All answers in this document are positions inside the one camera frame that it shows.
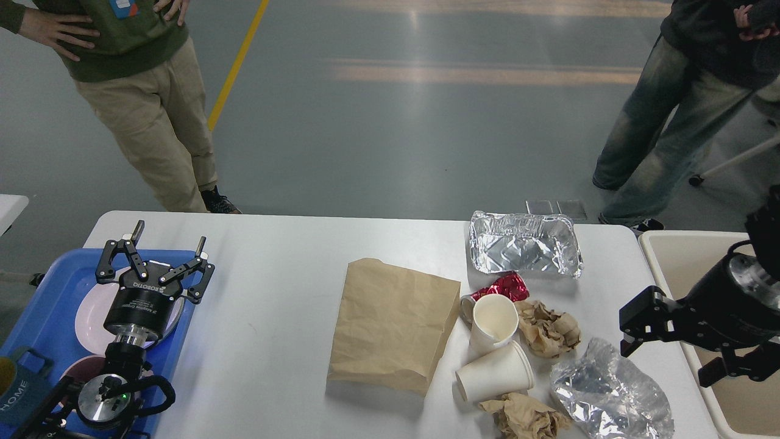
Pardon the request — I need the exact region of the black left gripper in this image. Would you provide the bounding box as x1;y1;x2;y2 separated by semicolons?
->
95;221;215;342

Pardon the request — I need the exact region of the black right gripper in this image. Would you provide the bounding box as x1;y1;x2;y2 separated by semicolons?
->
619;253;779;387

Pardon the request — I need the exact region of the pink plate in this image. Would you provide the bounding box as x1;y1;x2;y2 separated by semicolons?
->
75;283;185;355

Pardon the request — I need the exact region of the pink mug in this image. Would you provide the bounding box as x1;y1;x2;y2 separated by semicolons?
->
61;355;105;383

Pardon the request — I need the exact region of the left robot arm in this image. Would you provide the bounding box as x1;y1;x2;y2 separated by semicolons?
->
12;221;215;438

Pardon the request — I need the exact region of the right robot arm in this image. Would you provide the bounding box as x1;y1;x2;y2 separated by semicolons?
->
619;185;779;387

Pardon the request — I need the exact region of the beige plastic bin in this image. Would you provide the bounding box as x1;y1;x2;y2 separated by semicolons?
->
639;230;779;438

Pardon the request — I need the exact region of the blue plastic tray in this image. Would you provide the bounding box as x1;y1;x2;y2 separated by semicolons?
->
0;248;202;439

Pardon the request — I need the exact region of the crumpled clear plastic bag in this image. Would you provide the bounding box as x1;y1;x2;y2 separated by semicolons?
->
550;337;675;438

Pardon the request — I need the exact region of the crumpled brown paper upper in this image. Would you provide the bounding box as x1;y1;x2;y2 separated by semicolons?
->
514;300;581;359

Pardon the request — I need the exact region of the crumpled brown paper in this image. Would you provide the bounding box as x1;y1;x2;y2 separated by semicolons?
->
514;300;581;359
478;392;573;438

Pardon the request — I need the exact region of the white side table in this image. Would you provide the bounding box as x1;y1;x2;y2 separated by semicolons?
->
0;194;30;235

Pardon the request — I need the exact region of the teal mug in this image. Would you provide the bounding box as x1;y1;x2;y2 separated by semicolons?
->
1;346;54;427

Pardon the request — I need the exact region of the chair leg with caster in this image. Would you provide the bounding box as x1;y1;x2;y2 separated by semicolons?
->
688;134;779;187

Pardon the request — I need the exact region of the lying white paper cup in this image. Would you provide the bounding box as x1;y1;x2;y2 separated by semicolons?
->
456;341;535;402

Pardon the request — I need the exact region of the crumpled brown paper lower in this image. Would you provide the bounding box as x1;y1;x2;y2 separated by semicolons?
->
478;392;573;438

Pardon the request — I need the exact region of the upright white paper cup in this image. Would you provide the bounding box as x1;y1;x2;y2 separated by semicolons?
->
470;294;519;355

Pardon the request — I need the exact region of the person in green sweater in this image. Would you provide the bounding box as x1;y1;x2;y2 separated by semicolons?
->
2;1;239;214

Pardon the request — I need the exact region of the aluminium foil tray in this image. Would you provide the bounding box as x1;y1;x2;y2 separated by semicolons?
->
470;210;583;278

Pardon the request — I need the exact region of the brown paper bag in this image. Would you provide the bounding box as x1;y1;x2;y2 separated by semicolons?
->
328;258;461;396

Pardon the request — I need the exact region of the person in blue jeans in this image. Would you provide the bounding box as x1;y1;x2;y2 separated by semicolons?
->
592;1;779;233

